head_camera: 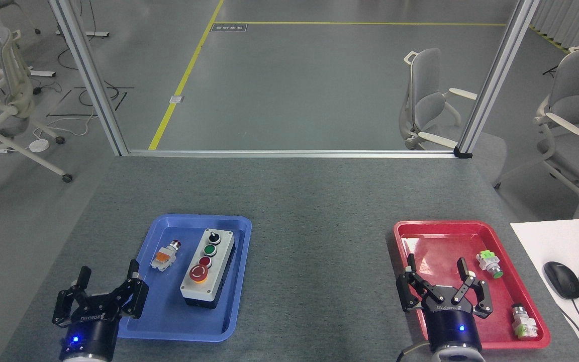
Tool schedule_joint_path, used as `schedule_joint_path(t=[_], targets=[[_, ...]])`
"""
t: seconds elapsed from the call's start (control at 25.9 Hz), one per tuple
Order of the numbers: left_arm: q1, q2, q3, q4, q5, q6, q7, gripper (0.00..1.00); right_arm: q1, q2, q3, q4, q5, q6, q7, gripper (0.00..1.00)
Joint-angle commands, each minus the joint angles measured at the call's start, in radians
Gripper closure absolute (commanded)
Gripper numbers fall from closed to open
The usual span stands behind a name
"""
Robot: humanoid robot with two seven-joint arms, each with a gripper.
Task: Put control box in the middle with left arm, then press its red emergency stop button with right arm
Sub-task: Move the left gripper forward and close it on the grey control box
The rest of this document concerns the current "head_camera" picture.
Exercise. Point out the dark floor label plate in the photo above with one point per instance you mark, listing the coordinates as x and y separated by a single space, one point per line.
228 27

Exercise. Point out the grey office chair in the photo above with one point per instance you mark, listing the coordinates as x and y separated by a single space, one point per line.
578 125
430 105

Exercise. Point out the silver aluminium post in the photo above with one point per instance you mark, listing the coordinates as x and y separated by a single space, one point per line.
88 75
495 80

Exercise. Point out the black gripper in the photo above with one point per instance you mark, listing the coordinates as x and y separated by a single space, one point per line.
91 332
450 324

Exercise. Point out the white mesh office chair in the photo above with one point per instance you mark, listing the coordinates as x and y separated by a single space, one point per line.
10 100

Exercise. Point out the red push button orange block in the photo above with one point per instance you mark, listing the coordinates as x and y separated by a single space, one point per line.
165 256

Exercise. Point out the metal floor outlet plate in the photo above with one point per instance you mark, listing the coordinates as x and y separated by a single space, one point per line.
176 99

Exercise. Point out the silver push button green block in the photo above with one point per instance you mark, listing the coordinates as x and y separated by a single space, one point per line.
523 322

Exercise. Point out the green push button switch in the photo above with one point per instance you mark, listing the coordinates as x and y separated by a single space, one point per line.
489 263

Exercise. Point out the black computer mouse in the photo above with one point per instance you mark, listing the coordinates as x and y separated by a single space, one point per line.
562 279

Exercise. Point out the blue plastic tray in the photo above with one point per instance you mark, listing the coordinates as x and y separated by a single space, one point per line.
169 311

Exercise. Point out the white round floor socket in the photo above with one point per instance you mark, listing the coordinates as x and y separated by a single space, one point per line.
38 146

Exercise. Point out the red plastic tray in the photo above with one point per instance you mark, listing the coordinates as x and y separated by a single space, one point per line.
440 241

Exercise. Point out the silver aluminium rail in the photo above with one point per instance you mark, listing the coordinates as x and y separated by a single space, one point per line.
289 153

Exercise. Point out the white desk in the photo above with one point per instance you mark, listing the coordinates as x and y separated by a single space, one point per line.
556 241

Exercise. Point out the grey control box with buttons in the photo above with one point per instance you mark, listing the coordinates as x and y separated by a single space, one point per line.
208 269

